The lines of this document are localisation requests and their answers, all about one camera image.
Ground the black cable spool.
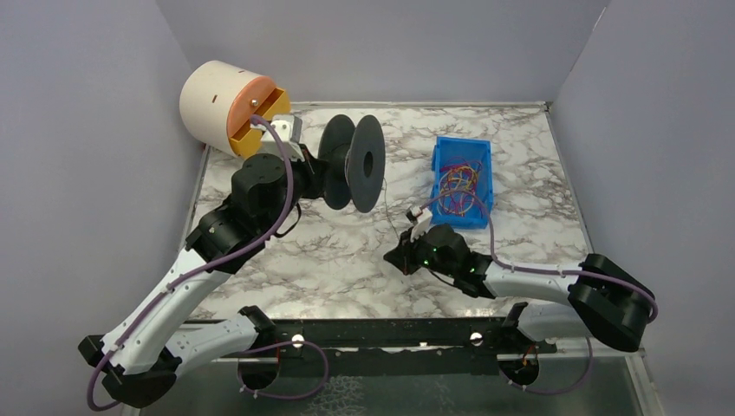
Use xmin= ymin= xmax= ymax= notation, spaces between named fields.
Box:
xmin=317 ymin=114 xmax=386 ymax=213

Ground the blue plastic bin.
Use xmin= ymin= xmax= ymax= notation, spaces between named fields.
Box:
xmin=430 ymin=136 xmax=494 ymax=230

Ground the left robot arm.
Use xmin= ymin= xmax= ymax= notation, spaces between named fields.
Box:
xmin=78 ymin=146 xmax=332 ymax=412

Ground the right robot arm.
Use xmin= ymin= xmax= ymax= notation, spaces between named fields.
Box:
xmin=383 ymin=224 xmax=657 ymax=353

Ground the yellow drawer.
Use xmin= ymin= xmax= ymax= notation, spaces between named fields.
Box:
xmin=228 ymin=88 xmax=291 ymax=159

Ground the cream cylindrical drawer cabinet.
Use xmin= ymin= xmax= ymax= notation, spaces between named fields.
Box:
xmin=179 ymin=60 xmax=280 ymax=156

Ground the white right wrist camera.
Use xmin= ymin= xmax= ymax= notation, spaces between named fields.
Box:
xmin=407 ymin=206 xmax=433 ymax=242

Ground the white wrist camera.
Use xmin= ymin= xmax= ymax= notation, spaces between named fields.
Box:
xmin=257 ymin=114 xmax=305 ymax=162
xmin=407 ymin=206 xmax=433 ymax=242

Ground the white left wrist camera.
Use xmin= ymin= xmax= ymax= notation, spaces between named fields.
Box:
xmin=257 ymin=114 xmax=305 ymax=162

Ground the red wire bundle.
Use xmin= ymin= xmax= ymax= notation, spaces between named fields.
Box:
xmin=439 ymin=156 xmax=488 ymax=219

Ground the yellow wire bundle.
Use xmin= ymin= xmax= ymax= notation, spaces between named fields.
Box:
xmin=440 ymin=165 xmax=482 ymax=193

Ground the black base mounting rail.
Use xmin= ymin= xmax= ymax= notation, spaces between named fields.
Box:
xmin=158 ymin=304 xmax=558 ymax=380

